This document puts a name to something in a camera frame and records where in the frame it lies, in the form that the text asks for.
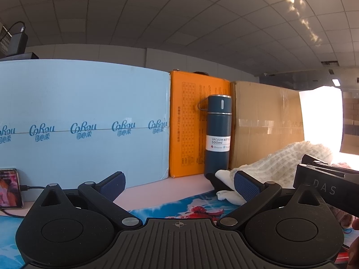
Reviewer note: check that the orange cardboard box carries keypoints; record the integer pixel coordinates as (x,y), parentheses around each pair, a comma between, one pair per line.
(188,117)

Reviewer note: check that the white cloth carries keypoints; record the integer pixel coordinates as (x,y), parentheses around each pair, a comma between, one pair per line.
(224,175)

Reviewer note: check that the dark blue vacuum bottle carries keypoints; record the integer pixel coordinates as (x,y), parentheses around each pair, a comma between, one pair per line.
(218,123)

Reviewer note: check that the ceiling air vent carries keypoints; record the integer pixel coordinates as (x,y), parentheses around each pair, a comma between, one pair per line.
(328,63)

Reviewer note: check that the white board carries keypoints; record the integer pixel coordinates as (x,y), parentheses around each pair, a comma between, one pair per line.
(319,117)

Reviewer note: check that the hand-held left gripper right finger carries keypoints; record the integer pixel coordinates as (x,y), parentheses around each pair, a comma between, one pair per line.
(246,186)

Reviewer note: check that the light blue cardboard box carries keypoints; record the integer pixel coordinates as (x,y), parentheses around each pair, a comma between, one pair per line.
(84,103)

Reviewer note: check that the person's right hand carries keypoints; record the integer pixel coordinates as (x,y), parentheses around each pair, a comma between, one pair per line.
(355,224)

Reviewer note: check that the brown cardboard box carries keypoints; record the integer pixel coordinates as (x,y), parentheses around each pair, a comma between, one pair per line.
(260,117)

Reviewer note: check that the smartphone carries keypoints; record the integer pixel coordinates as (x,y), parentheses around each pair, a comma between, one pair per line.
(9,187)

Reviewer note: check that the blue printed mat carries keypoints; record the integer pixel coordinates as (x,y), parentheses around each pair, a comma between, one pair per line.
(174,210)

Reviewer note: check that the white knit sweater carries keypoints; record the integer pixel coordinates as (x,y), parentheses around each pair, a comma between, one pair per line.
(280,162)

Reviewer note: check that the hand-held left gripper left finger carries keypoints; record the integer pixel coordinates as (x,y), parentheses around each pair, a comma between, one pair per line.
(113,186)

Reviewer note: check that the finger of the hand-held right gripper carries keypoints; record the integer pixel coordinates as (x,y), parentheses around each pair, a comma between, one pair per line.
(318,162)

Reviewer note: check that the pink knit garment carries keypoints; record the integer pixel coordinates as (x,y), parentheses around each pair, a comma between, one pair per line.
(343,218)

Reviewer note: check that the black box device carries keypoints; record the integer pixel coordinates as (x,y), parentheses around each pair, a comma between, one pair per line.
(16,40)

